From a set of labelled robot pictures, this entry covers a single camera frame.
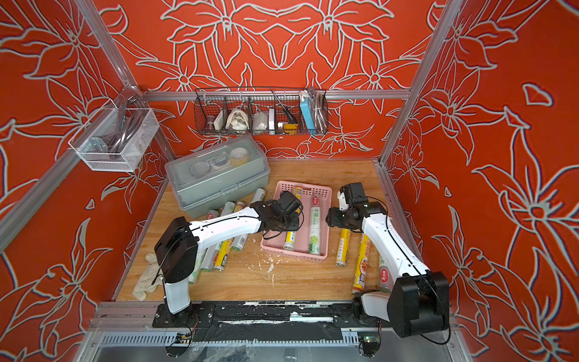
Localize silver foil wrap roll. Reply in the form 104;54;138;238
232;188;266;251

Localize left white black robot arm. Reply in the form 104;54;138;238
154;191;303;315

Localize green white roll far left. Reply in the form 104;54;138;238
187;209;220;285

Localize white red label wrap roll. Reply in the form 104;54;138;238
378;256;393;292

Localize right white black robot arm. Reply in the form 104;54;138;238
326;183;450;338

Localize black wire wall basket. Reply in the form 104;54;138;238
194;87;330;136

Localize green white wrap roll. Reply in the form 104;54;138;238
308;194;321;255

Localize silver green wrap roll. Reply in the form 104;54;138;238
200;201;236;273

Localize pink plastic basket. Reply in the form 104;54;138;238
260;180;333;262

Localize grey translucent storage box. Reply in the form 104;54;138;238
165;135;271;218

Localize grey cables in bin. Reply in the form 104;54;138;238
96;92;146;154

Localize yellow orange wrap roll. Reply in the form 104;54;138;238
352;235;371;294

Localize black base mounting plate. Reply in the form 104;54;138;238
152;300;389;328

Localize blue box in wire basket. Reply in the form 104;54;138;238
299;90;316;135

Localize clear plastic wall bin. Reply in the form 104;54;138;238
69;100;159;173

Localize white glove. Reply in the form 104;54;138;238
132;253;163;301

